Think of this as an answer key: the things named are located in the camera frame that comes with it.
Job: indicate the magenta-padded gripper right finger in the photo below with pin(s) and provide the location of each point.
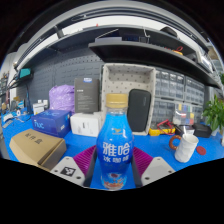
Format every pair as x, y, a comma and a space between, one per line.
156, 170

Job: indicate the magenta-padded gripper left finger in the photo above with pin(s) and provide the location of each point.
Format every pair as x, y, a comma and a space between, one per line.
68, 171

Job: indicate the blue drink bottle gold cap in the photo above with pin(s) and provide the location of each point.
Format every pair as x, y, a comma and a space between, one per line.
115, 150

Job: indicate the yellow multimeter with leads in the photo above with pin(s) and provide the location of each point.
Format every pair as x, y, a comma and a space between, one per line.
160, 130

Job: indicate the brown cardboard box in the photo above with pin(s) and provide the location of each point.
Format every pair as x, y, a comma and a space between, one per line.
33, 145

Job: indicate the small black labelled box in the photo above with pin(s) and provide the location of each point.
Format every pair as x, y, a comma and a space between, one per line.
180, 129

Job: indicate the spoon in mug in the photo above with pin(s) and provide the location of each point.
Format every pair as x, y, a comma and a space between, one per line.
184, 130

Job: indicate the flat round red coaster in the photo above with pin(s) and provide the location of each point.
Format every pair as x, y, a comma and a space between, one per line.
201, 150

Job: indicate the white cardboard box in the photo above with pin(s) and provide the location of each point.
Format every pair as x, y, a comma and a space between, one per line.
85, 125

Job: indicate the blue cardboard box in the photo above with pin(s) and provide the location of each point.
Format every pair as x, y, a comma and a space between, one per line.
50, 121

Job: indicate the flat black case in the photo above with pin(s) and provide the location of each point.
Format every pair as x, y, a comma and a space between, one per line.
201, 130

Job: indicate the clear organizer box colourful parts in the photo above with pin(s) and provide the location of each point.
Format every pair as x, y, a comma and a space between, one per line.
183, 113

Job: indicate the purple plastic bag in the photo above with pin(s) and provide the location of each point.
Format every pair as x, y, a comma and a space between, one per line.
61, 98

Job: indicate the dark grey upright box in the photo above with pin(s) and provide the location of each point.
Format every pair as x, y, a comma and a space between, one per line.
86, 96

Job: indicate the potted green plant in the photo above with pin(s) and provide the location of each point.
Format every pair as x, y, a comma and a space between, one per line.
215, 113

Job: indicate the white perforated storage tray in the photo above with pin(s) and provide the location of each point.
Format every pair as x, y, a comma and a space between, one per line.
113, 76

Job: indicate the dark overhead shelf unit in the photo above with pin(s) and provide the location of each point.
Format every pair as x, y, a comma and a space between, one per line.
150, 53

